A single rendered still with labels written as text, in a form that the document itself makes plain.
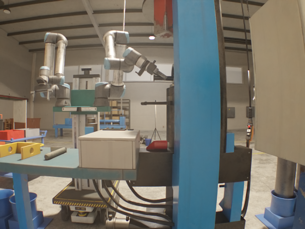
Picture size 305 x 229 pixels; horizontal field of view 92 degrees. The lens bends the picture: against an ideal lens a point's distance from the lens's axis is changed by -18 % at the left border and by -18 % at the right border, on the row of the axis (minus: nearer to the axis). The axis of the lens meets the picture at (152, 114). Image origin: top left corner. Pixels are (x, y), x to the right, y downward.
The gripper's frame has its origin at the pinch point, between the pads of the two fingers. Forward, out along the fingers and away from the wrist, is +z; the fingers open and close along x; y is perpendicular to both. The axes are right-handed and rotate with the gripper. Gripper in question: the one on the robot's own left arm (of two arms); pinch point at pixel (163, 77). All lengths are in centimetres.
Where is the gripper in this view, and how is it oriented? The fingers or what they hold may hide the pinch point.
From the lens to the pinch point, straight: 129.6
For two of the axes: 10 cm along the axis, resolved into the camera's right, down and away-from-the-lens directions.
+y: 5.7, -8.2, 0.4
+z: 8.2, 5.7, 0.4
